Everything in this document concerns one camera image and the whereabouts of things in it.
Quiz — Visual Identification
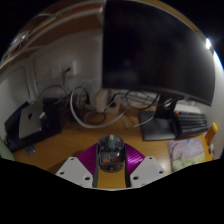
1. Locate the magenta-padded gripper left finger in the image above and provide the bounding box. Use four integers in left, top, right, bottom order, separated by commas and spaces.
55, 143, 100, 189

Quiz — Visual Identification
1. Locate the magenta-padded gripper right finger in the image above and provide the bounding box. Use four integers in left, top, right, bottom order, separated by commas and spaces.
123, 143, 167, 189

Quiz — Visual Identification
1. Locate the transparent computer mouse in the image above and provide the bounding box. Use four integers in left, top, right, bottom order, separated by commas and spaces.
97, 133, 128, 174

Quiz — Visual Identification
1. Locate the cherry blossom print mouse pad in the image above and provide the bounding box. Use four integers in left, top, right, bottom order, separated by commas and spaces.
166, 137, 207, 174

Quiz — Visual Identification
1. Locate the black computer stand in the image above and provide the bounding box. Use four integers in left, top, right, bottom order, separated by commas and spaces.
3, 97, 64, 153

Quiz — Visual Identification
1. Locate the black mechanical keyboard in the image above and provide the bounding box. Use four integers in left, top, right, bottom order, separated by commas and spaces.
173, 111, 210, 138

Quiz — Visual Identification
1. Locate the silver computer with logo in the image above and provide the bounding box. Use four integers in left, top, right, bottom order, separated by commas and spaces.
18, 103, 46, 139

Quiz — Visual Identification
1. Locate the pale green object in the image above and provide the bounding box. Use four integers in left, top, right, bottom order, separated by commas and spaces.
0, 136, 16, 162

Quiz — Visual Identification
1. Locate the orange jar with yellow lid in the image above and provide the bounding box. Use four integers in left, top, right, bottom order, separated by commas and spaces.
204, 121, 219, 146

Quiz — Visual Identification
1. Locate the white power strip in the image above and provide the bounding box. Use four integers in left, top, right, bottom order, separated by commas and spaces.
94, 89, 121, 114

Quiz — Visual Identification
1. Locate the black computer monitor with stand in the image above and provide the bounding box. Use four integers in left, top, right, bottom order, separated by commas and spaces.
101, 0, 215, 142

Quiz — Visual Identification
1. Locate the white cable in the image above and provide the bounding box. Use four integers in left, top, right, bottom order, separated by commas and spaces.
69, 88, 131, 129

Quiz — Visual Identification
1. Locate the black cable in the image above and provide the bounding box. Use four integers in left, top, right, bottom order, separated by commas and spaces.
38, 84, 91, 104
111, 89, 183, 111

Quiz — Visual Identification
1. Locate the white wall socket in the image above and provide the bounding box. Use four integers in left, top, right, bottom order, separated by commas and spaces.
50, 60, 78, 78

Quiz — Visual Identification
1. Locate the wooden wall shelf unit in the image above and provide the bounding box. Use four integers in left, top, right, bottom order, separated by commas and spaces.
0, 0, 106, 64

